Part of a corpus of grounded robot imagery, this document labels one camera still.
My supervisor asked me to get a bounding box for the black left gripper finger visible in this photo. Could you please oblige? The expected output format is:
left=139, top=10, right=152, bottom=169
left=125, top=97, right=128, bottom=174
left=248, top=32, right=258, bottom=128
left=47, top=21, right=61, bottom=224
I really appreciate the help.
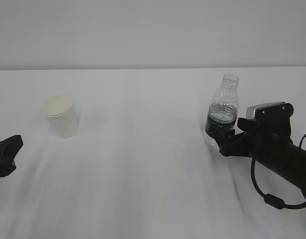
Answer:
left=0, top=135, right=23, bottom=178

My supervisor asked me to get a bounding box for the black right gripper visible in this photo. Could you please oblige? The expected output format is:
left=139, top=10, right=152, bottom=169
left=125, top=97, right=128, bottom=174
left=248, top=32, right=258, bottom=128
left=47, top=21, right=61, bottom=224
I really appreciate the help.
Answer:
left=209, top=118, right=292, bottom=157

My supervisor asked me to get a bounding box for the clear plastic water bottle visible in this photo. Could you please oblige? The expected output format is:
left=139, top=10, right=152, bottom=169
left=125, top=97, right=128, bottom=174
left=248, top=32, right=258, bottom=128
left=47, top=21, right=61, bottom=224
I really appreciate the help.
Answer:
left=204, top=73, right=239, bottom=146

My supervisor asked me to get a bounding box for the white paper cup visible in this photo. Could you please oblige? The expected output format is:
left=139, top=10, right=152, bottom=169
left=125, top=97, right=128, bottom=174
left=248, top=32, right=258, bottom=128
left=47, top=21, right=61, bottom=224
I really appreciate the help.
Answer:
left=41, top=94, right=78, bottom=138

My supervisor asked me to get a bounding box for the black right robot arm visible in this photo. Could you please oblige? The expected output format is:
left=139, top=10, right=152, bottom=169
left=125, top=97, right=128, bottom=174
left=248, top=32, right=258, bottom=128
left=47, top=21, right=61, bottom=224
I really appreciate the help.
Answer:
left=208, top=118, right=306, bottom=210

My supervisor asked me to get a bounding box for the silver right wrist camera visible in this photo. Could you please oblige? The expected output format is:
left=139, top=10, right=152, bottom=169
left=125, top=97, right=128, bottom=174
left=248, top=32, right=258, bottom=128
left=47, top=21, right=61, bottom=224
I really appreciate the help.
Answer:
left=245, top=102, right=294, bottom=123

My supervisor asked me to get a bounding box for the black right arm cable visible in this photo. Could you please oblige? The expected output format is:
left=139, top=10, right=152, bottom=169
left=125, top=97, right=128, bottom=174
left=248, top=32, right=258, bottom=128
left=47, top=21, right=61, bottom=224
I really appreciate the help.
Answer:
left=251, top=132, right=306, bottom=211

